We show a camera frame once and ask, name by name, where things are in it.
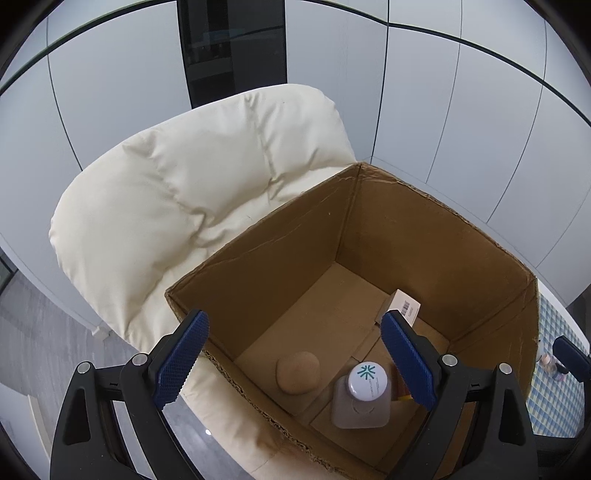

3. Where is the cream padded armchair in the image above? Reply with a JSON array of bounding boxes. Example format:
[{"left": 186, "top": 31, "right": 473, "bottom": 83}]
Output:
[{"left": 49, "top": 84, "right": 356, "bottom": 479}]

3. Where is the pink cap glass bottle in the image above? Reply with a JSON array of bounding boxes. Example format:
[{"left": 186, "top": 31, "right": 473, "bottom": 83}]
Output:
[{"left": 539, "top": 352, "right": 568, "bottom": 382}]

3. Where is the square bottle white round lid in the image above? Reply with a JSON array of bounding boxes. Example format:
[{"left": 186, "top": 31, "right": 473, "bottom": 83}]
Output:
[{"left": 331, "top": 361, "right": 392, "bottom": 430}]

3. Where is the small white carton box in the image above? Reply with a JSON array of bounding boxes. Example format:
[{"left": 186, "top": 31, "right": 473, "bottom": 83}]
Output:
[{"left": 375, "top": 289, "right": 421, "bottom": 327}]

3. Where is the blue yellow checkered cloth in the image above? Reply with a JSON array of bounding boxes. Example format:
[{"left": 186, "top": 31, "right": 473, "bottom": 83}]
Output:
[{"left": 526, "top": 296, "right": 588, "bottom": 438}]

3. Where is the beige powder puff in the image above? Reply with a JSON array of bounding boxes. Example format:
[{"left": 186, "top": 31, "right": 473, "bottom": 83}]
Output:
[{"left": 276, "top": 351, "right": 321, "bottom": 395}]

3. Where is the dark glass cabinet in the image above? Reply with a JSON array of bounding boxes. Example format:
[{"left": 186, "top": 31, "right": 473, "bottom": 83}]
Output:
[{"left": 177, "top": 0, "right": 287, "bottom": 108}]

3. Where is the brown cardboard box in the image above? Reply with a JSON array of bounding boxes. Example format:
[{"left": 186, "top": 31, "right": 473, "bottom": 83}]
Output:
[{"left": 166, "top": 163, "right": 539, "bottom": 479}]

